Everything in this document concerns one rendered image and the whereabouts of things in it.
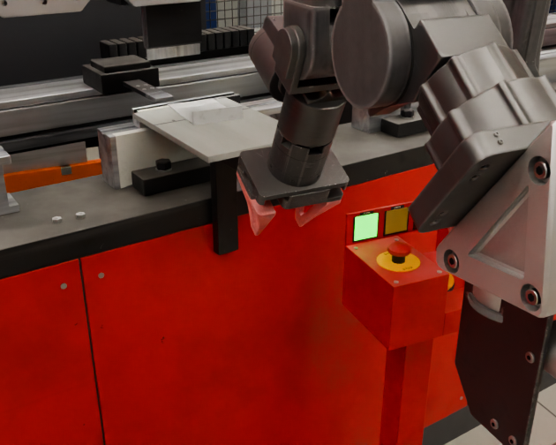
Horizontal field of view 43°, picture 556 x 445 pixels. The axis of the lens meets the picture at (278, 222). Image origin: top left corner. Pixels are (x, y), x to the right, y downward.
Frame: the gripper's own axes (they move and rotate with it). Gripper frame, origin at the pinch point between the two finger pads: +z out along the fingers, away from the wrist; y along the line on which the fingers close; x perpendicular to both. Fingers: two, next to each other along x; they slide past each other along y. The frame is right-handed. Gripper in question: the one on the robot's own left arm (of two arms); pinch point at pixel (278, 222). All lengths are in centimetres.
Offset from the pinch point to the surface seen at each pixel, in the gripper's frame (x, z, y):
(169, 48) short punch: -51, 15, -4
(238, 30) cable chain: -86, 39, -34
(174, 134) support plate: -31.2, 15.4, 1.4
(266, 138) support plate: -24.5, 12.0, -10.8
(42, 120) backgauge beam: -62, 38, 16
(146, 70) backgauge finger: -64, 30, -4
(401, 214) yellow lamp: -16.9, 28.3, -37.1
